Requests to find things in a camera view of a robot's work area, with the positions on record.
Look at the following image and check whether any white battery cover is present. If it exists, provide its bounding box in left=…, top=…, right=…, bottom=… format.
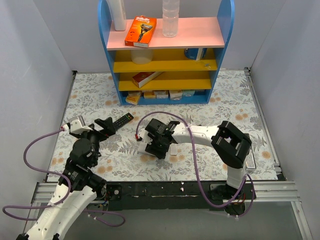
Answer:
left=169, top=145, right=178, bottom=156

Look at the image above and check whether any white remote control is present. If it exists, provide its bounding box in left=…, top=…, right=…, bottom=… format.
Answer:
left=137, top=141, right=150, bottom=155

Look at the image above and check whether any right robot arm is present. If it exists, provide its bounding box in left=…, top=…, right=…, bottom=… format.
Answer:
left=138, top=118, right=252, bottom=199

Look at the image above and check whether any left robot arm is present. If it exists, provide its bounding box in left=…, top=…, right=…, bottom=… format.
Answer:
left=17, top=116, right=116, bottom=240

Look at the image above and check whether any black remote control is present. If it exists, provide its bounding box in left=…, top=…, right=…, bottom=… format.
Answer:
left=113, top=113, right=134, bottom=131

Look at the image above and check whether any floral table mat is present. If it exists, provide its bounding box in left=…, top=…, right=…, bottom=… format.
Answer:
left=46, top=69, right=276, bottom=183

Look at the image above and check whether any yellow small box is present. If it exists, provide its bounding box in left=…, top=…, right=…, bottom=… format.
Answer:
left=125, top=90, right=142, bottom=105

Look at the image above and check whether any light blue small box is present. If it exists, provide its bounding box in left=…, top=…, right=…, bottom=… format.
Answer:
left=182, top=89, right=195, bottom=97

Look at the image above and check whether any red white long box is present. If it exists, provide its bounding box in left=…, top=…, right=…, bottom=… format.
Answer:
left=132, top=71, right=163, bottom=88

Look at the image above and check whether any blue shelf unit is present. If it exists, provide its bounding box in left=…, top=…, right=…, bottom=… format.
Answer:
left=97, top=0, right=235, bottom=105

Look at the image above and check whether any white plastic cup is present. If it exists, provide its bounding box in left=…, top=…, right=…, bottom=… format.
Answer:
left=130, top=49, right=154, bottom=65

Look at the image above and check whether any blue white can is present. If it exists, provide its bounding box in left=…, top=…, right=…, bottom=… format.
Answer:
left=184, top=48, right=207, bottom=61

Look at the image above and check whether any orange razor box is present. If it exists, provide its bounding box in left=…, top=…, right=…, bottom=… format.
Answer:
left=124, top=15, right=157, bottom=48

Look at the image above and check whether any white bottle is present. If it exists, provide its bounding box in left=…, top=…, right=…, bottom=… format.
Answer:
left=109, top=0, right=127, bottom=31

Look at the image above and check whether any clear plastic bottle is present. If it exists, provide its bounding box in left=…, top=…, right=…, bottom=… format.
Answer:
left=162, top=0, right=180, bottom=38

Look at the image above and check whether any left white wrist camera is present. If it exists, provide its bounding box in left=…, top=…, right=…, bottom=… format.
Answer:
left=61, top=115, right=93, bottom=135

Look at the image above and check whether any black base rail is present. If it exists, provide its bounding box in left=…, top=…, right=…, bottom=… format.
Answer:
left=107, top=181, right=256, bottom=211

